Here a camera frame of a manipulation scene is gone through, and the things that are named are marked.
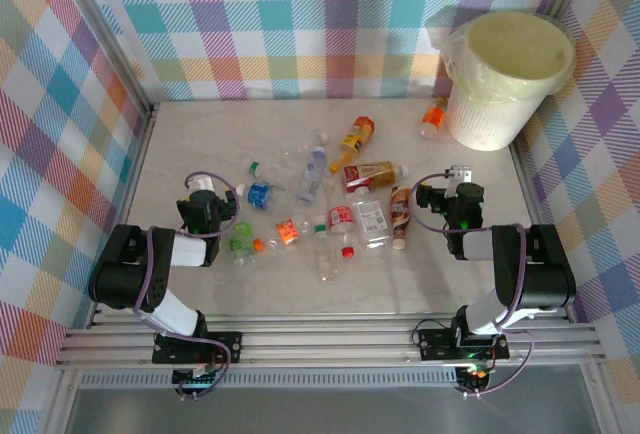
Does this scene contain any clear bottle blue label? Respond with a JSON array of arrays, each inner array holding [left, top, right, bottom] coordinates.
[[234, 181, 294, 213]]

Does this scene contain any brown coffee drink bottle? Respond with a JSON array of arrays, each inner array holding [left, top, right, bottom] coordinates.
[[389, 185, 414, 251]]

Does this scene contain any clear bottle green label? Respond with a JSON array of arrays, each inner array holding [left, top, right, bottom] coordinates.
[[228, 220, 256, 268]]

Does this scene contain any clear square bottle green cap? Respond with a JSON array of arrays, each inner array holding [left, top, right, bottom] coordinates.
[[247, 158, 301, 190]]

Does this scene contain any clear bottle white label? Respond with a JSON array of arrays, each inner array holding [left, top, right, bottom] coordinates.
[[351, 197, 394, 251]]

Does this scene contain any brown tea bottle red label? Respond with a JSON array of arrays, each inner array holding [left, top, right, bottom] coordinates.
[[342, 160, 411, 196]]

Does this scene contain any clear bottle orange label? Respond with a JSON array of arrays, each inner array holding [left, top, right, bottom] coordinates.
[[251, 217, 314, 255]]

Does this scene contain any white ribbed plastic bin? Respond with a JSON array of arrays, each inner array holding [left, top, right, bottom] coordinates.
[[444, 9, 576, 153]]

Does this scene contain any small orange NFC bottle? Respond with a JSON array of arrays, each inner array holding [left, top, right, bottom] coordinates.
[[418, 96, 450, 139]]

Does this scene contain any bluish clear water bottle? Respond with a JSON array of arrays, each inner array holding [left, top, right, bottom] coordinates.
[[298, 146, 330, 207]]

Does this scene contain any clear bottle red label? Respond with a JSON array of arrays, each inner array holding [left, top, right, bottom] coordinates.
[[319, 181, 359, 260]]

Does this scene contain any crushed clear bottle white cap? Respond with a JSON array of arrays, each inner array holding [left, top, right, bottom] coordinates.
[[279, 131, 331, 160]]

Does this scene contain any orange juice bottle yellow cap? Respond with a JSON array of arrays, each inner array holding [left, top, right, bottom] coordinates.
[[328, 115, 377, 174]]

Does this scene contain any clear bottle green neck band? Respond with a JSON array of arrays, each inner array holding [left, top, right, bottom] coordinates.
[[310, 213, 344, 283]]

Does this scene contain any translucent yellowish bin liner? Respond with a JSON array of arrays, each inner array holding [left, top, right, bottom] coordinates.
[[432, 9, 576, 108]]

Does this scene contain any left controller circuit board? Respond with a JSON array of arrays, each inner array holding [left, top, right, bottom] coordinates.
[[171, 364, 224, 395]]

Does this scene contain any controller circuit board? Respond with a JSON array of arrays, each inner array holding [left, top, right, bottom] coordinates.
[[455, 363, 494, 395], [171, 364, 224, 395]]

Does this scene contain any right controller circuit board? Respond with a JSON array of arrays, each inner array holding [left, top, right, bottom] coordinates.
[[455, 363, 494, 395]]

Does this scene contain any grey metal base panel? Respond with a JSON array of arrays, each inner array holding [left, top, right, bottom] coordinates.
[[64, 388, 601, 434]]

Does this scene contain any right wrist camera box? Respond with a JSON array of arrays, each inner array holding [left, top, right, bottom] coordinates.
[[446, 165, 474, 199]]

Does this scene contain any right aluminium side rail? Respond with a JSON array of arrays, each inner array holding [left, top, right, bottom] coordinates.
[[507, 143, 574, 320]]

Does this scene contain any aluminium side rail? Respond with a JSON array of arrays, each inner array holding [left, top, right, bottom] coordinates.
[[507, 143, 574, 320], [84, 101, 161, 330]]

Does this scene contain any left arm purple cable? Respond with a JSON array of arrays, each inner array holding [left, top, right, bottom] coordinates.
[[132, 170, 242, 398]]

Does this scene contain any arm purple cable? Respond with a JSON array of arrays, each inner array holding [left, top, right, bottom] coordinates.
[[132, 170, 242, 398], [412, 171, 535, 398]]

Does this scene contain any left aluminium side rail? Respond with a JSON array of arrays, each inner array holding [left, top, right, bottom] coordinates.
[[84, 101, 161, 330]]

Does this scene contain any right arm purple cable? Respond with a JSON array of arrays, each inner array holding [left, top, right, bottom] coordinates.
[[412, 171, 535, 398]]

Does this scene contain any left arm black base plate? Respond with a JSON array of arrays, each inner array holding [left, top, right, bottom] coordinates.
[[152, 331, 244, 365]]

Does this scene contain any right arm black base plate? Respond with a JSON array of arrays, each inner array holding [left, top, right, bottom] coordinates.
[[417, 326, 511, 363]]

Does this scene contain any aluminium front frame rail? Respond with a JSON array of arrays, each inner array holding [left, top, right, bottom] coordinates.
[[54, 313, 609, 373]]

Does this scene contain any left aluminium corner post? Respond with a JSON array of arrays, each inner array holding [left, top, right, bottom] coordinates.
[[47, 0, 154, 115]]

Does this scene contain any slotted grey cable duct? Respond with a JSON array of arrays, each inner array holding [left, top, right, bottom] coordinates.
[[79, 372, 461, 390]]

